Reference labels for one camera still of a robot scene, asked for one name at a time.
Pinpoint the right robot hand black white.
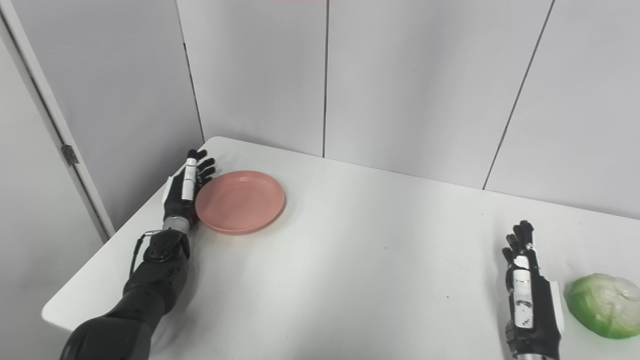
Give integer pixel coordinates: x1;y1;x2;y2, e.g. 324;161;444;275
502;220;565;360

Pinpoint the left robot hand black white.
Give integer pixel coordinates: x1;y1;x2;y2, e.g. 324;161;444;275
162;148;217;225

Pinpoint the pink plate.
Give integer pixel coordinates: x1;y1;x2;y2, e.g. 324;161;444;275
194;170;287;236

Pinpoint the green white cabbage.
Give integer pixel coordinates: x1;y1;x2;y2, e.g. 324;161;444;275
565;273;640;340

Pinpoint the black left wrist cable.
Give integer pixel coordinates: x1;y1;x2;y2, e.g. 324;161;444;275
129;229;163;279

